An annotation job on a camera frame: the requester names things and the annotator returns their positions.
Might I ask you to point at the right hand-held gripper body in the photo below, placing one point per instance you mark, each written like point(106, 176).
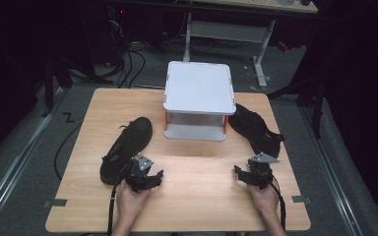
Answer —
point(261, 168)

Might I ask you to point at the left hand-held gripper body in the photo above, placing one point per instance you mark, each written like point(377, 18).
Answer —
point(140, 167)

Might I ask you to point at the black shoe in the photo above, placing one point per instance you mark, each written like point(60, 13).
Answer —
point(256, 131)
point(126, 147)

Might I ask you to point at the white shoe rack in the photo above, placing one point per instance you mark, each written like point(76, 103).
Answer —
point(198, 87)

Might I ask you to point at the person's left hand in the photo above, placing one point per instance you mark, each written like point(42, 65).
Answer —
point(129, 203)

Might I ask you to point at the person's right hand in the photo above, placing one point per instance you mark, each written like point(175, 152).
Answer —
point(265, 200)

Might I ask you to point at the grey tape strip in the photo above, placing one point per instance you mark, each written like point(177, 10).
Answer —
point(301, 199)
point(56, 202)

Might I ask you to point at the black stand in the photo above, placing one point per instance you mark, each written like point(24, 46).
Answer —
point(318, 105)
point(49, 88)

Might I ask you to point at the desk with white legs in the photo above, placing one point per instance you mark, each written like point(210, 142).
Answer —
point(229, 31)

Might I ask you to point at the metal floor rail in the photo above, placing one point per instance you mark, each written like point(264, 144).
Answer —
point(16, 164)
point(331, 177)

